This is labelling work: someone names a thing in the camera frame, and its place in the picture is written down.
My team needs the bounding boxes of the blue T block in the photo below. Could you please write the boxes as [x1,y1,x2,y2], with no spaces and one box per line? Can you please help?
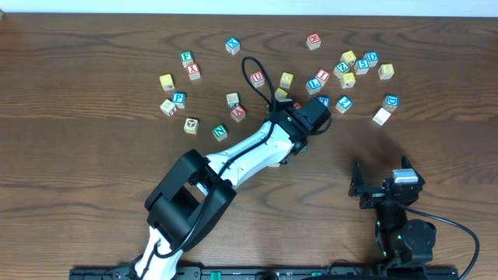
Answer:
[318,96,330,107]

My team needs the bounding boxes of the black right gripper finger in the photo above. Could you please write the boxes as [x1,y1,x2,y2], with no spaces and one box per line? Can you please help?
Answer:
[348,161,365,197]
[401,156,418,175]

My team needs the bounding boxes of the red u block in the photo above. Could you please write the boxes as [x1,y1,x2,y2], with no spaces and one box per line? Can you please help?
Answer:
[250,70,265,88]
[293,102,302,110]

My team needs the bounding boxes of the green F block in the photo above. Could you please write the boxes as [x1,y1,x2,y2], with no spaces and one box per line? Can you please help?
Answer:
[180,51,194,68]

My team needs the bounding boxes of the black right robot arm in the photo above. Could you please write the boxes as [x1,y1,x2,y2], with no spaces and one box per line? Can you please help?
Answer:
[349,156,437,275]

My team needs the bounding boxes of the yellow hammer block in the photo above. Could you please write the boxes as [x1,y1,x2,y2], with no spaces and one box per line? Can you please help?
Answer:
[340,72,356,89]

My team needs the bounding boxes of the green Z block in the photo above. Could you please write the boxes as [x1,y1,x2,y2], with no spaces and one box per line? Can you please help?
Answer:
[333,61,350,79]

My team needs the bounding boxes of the red block far top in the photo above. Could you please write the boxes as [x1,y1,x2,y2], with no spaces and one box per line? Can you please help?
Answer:
[307,33,322,50]

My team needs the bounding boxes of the red Y block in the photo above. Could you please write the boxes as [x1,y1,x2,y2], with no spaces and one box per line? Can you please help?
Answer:
[186,63,201,80]

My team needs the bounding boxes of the blue P block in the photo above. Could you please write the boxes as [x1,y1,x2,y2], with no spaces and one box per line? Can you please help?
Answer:
[171,92,186,109]

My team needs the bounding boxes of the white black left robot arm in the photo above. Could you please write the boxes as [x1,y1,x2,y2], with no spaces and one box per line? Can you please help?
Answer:
[130,98,331,279]

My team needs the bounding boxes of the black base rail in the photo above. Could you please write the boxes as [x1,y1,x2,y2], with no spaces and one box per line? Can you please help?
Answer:
[68,265,460,280]

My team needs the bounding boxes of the blue D block upper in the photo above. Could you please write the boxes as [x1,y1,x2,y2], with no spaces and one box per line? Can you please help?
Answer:
[363,51,379,68]

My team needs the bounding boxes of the blue 2 block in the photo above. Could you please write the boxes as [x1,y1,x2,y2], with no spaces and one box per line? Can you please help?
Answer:
[335,96,353,114]

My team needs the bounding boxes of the plain green-edged block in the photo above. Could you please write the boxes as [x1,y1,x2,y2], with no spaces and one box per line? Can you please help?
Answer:
[226,93,240,109]

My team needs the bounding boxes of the green N block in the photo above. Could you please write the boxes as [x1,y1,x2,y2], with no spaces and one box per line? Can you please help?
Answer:
[212,124,228,142]

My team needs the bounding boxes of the blue L block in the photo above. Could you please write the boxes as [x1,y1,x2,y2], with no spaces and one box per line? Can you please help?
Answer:
[306,78,321,95]

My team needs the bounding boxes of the red U block lower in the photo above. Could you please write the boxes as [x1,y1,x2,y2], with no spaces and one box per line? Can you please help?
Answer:
[293,102,302,110]

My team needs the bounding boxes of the red A block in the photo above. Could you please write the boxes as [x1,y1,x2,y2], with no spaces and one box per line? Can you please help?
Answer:
[230,104,247,122]

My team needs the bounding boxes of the red U block upper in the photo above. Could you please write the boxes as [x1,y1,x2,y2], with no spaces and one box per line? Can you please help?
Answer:
[250,70,265,88]

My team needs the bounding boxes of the blue d block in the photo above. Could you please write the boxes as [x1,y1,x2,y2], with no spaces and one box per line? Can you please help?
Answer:
[382,95,399,112]
[363,51,379,68]

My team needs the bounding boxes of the yellow 8 block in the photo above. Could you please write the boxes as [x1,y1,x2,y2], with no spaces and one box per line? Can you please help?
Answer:
[378,64,395,80]

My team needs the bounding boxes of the monkey picture wooden block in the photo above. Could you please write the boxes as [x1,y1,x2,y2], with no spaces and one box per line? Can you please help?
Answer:
[184,118,199,135]

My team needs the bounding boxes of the red I block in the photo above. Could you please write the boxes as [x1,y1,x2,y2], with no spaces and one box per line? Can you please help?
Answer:
[315,68,330,86]

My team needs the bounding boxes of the blue D block lower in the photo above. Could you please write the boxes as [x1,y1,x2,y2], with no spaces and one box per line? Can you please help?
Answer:
[382,95,399,112]

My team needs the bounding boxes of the blue 5 block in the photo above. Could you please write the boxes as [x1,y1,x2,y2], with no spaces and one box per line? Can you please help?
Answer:
[354,59,370,75]

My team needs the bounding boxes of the plain wooden block right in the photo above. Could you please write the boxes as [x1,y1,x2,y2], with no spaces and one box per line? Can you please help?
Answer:
[373,107,391,126]

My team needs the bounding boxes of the blue X block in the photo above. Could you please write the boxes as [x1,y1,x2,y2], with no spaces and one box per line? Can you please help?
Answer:
[226,37,240,55]

